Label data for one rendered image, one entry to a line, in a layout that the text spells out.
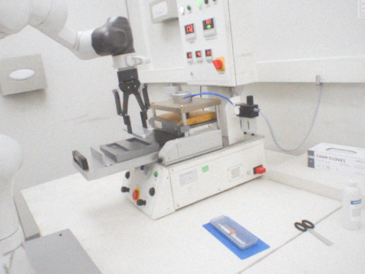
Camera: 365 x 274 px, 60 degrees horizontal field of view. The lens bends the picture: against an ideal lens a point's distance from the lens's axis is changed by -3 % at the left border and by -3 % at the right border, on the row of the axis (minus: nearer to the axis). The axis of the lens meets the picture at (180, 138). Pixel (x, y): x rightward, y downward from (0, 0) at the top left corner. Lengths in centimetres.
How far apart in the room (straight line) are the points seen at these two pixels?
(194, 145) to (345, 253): 58
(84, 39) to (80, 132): 164
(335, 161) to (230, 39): 60
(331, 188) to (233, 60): 57
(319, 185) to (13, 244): 97
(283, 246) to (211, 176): 41
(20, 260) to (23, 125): 181
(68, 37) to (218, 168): 70
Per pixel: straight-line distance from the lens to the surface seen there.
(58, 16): 96
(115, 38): 110
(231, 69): 124
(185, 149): 115
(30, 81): 248
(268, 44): 168
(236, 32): 126
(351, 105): 147
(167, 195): 115
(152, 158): 115
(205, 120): 125
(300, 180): 128
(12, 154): 74
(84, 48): 114
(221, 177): 126
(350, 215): 104
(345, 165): 130
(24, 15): 82
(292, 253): 95
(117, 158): 111
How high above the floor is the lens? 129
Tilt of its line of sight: 14 degrees down
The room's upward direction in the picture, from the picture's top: 8 degrees counter-clockwise
